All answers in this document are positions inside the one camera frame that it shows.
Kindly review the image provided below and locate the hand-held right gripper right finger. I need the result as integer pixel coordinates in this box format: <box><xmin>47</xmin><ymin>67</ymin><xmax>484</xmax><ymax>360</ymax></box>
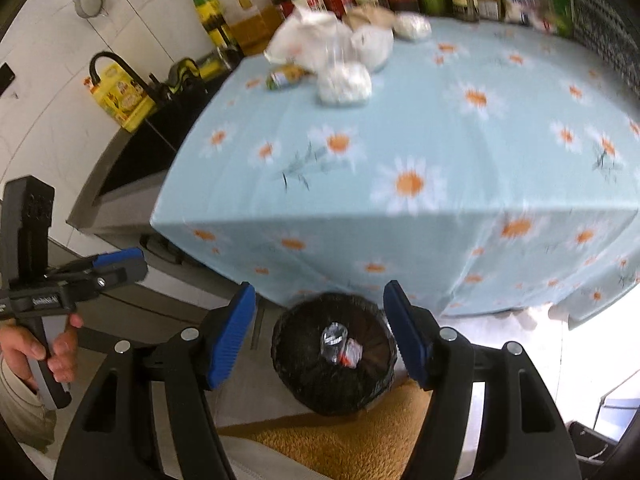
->
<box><xmin>382</xmin><ymin>280</ymin><xmax>583</xmax><ymax>480</ymax></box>

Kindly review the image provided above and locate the brown fluffy floor mat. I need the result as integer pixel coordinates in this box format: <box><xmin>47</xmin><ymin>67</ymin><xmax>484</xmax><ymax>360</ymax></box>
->
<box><xmin>217</xmin><ymin>377</ymin><xmax>436</xmax><ymax>480</ymax></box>

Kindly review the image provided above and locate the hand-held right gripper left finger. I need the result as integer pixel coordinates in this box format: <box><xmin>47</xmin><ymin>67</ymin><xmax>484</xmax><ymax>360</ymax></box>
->
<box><xmin>54</xmin><ymin>281</ymin><xmax>257</xmax><ymax>480</ymax></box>

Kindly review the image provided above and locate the green yellow label oil bottle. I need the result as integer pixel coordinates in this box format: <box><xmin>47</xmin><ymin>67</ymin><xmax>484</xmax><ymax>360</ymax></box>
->
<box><xmin>184</xmin><ymin>0</ymin><xmax>236</xmax><ymax>58</ymax></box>

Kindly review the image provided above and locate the dark plastic object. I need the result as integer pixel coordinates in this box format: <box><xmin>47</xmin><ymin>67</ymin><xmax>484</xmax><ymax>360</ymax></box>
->
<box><xmin>567</xmin><ymin>420</ymin><xmax>626</xmax><ymax>466</ymax></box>

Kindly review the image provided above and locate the black bin with liner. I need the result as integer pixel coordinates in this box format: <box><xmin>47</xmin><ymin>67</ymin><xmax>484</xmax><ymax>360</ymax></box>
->
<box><xmin>271</xmin><ymin>292</ymin><xmax>398</xmax><ymax>417</ymax></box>

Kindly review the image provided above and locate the white plastic bag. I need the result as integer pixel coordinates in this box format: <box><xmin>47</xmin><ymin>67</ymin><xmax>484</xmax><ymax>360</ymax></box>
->
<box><xmin>264</xmin><ymin>2</ymin><xmax>353</xmax><ymax>73</ymax></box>

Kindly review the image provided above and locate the black white patterned cloth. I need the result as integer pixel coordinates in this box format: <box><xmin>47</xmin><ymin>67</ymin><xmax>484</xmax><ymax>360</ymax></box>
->
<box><xmin>570</xmin><ymin>0</ymin><xmax>640</xmax><ymax>91</ymax></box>

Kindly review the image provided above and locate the black kitchen sink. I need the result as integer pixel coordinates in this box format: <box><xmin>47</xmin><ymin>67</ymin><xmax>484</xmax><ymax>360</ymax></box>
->
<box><xmin>92</xmin><ymin>105</ymin><xmax>201</xmax><ymax>206</ymax></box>

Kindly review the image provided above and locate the white wad in plastic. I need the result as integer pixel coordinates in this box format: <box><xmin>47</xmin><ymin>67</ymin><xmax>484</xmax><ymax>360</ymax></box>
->
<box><xmin>392</xmin><ymin>11</ymin><xmax>433</xmax><ymax>41</ymax></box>

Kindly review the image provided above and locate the black kitchen faucet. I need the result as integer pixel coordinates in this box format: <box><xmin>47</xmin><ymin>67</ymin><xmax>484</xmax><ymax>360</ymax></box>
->
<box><xmin>89</xmin><ymin>51</ymin><xmax>166</xmax><ymax>106</ymax></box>

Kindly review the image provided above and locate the blue daisy print tablecloth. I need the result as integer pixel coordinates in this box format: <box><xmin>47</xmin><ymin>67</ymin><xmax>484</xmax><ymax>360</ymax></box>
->
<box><xmin>150</xmin><ymin>15</ymin><xmax>640</xmax><ymax>331</ymax></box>

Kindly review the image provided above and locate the person's left hand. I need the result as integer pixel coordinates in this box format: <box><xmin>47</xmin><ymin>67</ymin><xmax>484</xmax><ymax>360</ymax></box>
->
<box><xmin>0</xmin><ymin>312</ymin><xmax>85</xmax><ymax>387</ymax></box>

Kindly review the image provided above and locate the red white crumpled wrapper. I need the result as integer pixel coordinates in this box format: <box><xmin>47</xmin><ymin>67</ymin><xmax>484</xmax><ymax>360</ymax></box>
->
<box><xmin>340</xmin><ymin>338</ymin><xmax>363</xmax><ymax>368</ymax></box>

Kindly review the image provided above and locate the red yellow snack wrapper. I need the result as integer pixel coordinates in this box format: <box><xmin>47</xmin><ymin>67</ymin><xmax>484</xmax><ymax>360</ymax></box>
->
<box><xmin>265</xmin><ymin>64</ymin><xmax>311</xmax><ymax>92</ymax></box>

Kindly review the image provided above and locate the crumpled clear plastic bottle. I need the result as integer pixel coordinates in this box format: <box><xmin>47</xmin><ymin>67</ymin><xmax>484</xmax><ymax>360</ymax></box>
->
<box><xmin>320</xmin><ymin>325</ymin><xmax>349</xmax><ymax>363</ymax></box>

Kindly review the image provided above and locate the person's left forearm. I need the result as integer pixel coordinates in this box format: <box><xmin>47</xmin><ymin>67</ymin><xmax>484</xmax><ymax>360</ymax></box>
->
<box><xmin>0</xmin><ymin>355</ymin><xmax>57</xmax><ymax>453</ymax></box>

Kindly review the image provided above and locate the clear bag with grey wad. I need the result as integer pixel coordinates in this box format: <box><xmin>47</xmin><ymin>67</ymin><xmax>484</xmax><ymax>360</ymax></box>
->
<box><xmin>316</xmin><ymin>42</ymin><xmax>373</xmax><ymax>107</ymax></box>

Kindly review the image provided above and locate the dark soy sauce bottle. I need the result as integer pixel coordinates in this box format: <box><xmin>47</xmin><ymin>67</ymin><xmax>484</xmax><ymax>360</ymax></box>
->
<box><xmin>277</xmin><ymin>0</ymin><xmax>326</xmax><ymax>21</ymax></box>

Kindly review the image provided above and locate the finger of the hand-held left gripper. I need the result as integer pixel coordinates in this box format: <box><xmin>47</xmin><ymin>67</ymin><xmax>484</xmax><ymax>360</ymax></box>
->
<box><xmin>95</xmin><ymin>261</ymin><xmax>149</xmax><ymax>289</ymax></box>
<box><xmin>47</xmin><ymin>247</ymin><xmax>146</xmax><ymax>280</ymax></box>

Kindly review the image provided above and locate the yellow dish soap bottle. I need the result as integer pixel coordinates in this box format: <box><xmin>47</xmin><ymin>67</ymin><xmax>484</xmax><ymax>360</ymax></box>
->
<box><xmin>85</xmin><ymin>62</ymin><xmax>157</xmax><ymax>133</ymax></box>

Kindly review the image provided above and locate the white crumpled tissue wad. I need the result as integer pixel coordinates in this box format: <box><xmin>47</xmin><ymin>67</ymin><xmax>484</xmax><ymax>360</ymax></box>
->
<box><xmin>350</xmin><ymin>24</ymin><xmax>395</xmax><ymax>72</ymax></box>

